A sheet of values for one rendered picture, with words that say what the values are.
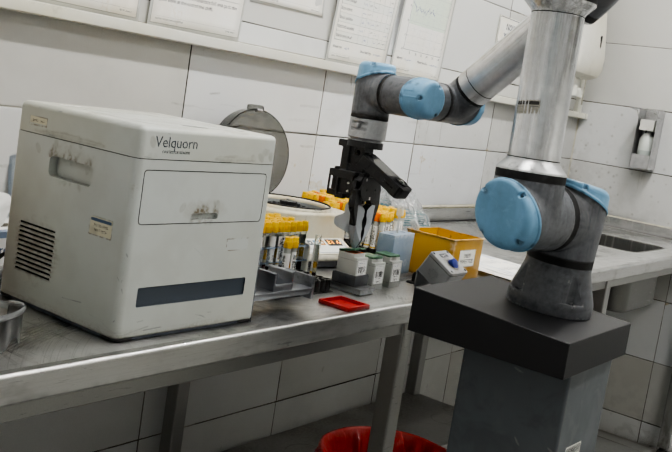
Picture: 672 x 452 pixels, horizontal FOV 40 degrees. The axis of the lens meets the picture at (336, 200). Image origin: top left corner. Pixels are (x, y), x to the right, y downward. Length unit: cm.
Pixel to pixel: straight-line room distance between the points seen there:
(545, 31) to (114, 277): 76
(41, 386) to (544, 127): 84
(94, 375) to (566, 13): 89
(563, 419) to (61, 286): 83
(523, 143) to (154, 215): 60
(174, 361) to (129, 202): 24
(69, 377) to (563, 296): 83
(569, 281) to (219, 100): 102
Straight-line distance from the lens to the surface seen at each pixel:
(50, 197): 138
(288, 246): 165
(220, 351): 138
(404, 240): 201
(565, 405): 159
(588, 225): 159
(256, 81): 234
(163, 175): 127
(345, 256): 180
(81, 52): 197
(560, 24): 150
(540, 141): 149
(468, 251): 212
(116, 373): 125
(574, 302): 162
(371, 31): 269
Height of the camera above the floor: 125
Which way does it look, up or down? 7 degrees down
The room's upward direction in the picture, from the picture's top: 9 degrees clockwise
